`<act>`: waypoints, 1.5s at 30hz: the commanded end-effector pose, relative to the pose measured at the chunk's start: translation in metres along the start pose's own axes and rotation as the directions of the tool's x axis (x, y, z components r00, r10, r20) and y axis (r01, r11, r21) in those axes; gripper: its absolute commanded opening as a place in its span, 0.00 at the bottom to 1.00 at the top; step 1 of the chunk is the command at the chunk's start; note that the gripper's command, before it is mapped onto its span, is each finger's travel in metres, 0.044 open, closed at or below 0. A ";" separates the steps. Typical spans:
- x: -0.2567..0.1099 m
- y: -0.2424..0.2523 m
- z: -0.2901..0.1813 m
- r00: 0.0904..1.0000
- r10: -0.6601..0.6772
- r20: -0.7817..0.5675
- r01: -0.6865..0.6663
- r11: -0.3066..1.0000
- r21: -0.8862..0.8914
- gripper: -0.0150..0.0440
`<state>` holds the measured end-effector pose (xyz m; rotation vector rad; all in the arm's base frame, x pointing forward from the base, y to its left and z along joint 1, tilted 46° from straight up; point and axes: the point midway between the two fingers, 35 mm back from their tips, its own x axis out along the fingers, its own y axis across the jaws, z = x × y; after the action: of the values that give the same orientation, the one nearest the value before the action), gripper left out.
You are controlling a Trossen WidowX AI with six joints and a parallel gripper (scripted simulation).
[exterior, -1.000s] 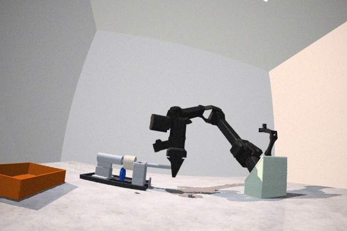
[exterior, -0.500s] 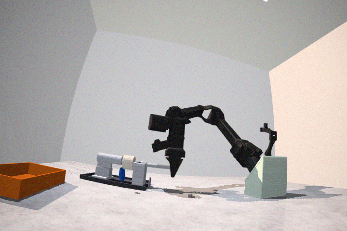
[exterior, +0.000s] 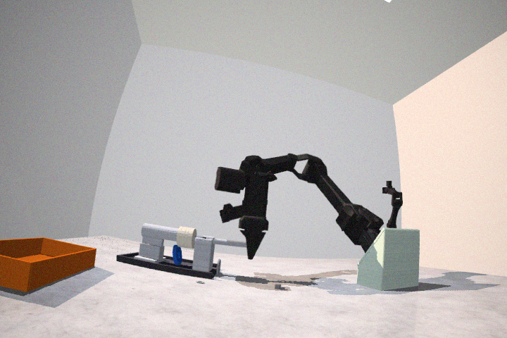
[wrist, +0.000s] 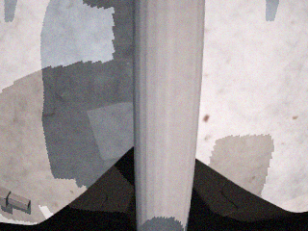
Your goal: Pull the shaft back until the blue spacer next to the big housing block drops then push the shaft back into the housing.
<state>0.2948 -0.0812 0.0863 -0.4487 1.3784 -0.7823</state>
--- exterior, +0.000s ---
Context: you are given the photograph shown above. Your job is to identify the orange open-top tray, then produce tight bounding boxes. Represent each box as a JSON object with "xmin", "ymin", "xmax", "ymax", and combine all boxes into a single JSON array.
[{"xmin": 0, "ymin": 237, "xmax": 96, "ymax": 292}]

